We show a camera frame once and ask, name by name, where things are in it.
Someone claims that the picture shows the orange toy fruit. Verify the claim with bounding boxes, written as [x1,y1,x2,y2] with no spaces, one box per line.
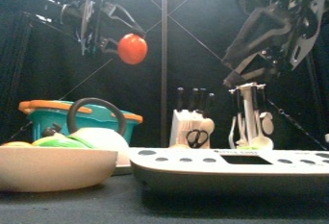
[116,33,148,66]

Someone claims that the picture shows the white utensil stand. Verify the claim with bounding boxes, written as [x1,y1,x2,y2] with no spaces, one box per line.
[229,82,267,149]

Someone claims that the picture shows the white toy skimmer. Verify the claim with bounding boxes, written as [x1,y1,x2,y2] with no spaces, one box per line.
[261,112,275,136]

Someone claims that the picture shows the white toy spatula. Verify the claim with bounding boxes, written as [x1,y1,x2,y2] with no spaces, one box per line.
[229,115,239,149]

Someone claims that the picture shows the white toy ladle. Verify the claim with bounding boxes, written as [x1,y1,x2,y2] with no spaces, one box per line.
[249,112,275,151]

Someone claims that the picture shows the white toy knife block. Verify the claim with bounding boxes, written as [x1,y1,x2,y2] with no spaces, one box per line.
[170,109,214,149]

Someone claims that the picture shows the black toy scissors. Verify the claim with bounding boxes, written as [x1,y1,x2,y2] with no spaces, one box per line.
[185,129,211,149]

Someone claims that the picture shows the teal toy basket orange rim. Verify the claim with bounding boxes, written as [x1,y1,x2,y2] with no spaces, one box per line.
[17,99,144,145]

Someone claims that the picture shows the green toy food piece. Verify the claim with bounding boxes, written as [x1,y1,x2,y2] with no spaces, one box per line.
[31,134,94,149]

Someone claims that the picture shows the white kitchen scale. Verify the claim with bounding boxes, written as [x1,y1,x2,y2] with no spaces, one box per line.
[127,146,329,200]

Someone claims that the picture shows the yellow toy food piece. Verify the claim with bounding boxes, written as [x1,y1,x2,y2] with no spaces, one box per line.
[1,140,33,148]

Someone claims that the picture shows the beige bowl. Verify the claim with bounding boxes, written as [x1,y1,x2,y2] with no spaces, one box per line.
[0,123,119,193]

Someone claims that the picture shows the thin diagonal brace wire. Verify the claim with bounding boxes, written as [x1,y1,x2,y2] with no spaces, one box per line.
[0,0,215,143]
[123,0,329,152]

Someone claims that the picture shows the black handled toy knife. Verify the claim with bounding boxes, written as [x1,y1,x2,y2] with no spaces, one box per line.
[190,87,199,112]
[177,87,186,112]
[207,92,215,120]
[198,87,207,113]

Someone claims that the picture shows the grey vertical frame pole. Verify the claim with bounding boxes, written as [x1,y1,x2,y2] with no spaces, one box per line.
[159,0,170,148]

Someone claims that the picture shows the white toy kettle grey handle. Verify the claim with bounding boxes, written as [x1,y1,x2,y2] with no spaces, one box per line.
[67,97,131,167]

